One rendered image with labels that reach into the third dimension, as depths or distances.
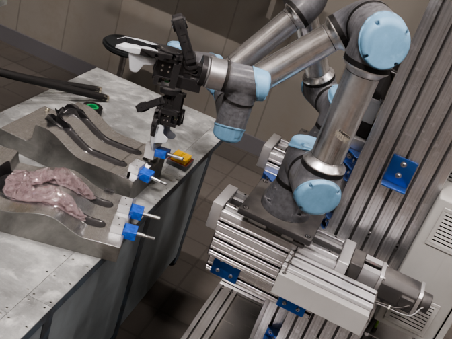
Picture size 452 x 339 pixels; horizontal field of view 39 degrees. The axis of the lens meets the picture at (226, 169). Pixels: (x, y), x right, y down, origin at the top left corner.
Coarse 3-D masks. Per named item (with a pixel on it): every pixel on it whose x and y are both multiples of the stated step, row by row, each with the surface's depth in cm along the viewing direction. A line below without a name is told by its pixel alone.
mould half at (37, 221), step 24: (24, 168) 193; (72, 192) 187; (96, 192) 196; (0, 216) 174; (24, 216) 173; (48, 216) 173; (72, 216) 179; (96, 216) 186; (120, 216) 190; (48, 240) 177; (72, 240) 176; (96, 240) 176; (120, 240) 180
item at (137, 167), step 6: (132, 162) 206; (138, 162) 207; (144, 162) 208; (132, 168) 205; (138, 168) 204; (144, 168) 207; (138, 174) 205; (144, 174) 204; (150, 174) 205; (144, 180) 205; (150, 180) 207; (156, 180) 206
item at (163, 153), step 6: (156, 144) 213; (150, 150) 213; (156, 150) 213; (162, 150) 213; (168, 150) 214; (144, 156) 214; (150, 156) 214; (156, 156) 213; (162, 156) 213; (168, 156) 214; (174, 156) 213
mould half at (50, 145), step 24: (24, 120) 220; (48, 120) 210; (72, 120) 215; (96, 120) 224; (0, 144) 214; (24, 144) 210; (48, 144) 207; (72, 144) 208; (96, 144) 216; (144, 144) 224; (72, 168) 207; (96, 168) 204; (120, 168) 206; (120, 192) 204
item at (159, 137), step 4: (160, 128) 209; (156, 132) 209; (160, 132) 209; (156, 136) 210; (160, 136) 209; (164, 136) 209; (152, 140) 210; (156, 140) 210; (160, 140) 210; (164, 140) 209; (152, 144) 210; (152, 148) 211
